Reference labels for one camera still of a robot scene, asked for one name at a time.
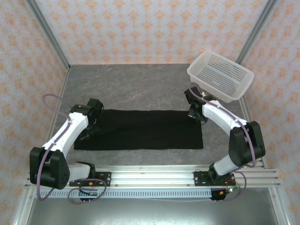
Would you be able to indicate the aluminium table side rail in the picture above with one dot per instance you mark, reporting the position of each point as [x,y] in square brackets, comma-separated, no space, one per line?
[247,111]
[64,82]

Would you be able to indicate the aluminium mounting rail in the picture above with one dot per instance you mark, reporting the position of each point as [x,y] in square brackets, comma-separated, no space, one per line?
[152,173]

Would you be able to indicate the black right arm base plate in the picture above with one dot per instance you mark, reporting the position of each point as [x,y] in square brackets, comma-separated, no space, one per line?
[199,178]

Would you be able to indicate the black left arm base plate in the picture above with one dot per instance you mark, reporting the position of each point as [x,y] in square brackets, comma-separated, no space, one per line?
[105,179]

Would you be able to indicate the white perforated plastic basket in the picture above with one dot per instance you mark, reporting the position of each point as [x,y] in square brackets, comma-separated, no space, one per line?
[222,75]

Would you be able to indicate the aluminium frame leg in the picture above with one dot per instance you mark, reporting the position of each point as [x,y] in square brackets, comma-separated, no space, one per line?
[23,211]
[282,211]

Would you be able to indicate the shiny metal lower shelf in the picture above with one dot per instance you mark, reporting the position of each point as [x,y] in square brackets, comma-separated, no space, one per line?
[150,213]

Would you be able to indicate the black electronics board mount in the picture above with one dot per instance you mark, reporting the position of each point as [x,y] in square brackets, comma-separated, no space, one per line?
[90,194]
[220,195]

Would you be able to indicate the black t-shirt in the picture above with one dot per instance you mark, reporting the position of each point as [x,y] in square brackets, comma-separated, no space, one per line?
[145,131]

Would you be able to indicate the aluminium frame post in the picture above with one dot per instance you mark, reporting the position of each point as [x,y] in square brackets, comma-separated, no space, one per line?
[256,30]
[47,30]

